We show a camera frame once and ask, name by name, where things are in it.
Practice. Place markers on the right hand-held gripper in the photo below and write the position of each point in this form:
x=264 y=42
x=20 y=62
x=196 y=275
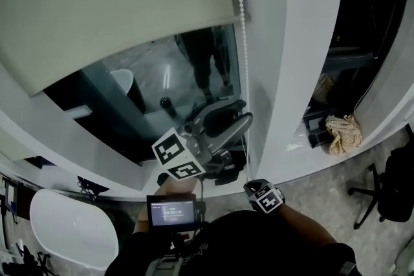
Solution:
x=266 y=198

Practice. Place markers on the crumpled beige cloth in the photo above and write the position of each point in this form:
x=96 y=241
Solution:
x=343 y=134

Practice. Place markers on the black box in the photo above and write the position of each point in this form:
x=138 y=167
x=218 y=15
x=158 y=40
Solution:
x=315 y=132

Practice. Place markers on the black office chair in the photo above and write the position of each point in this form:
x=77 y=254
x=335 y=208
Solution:
x=394 y=184

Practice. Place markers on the person's black shirt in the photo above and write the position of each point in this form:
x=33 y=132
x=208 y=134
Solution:
x=246 y=249

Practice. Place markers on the black chest-mounted screen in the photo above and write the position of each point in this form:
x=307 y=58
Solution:
x=171 y=211

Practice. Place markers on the white bathtub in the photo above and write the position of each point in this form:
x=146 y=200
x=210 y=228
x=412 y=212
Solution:
x=71 y=229

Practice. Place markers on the white roller blind window covering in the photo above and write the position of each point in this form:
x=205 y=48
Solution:
x=97 y=9

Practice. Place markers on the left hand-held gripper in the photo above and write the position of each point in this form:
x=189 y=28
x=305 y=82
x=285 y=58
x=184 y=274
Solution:
x=181 y=152

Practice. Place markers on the black pouch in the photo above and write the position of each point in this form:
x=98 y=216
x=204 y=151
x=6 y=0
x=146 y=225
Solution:
x=231 y=163

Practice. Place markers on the person's right forearm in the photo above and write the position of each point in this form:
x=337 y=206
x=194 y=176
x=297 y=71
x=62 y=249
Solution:
x=307 y=223

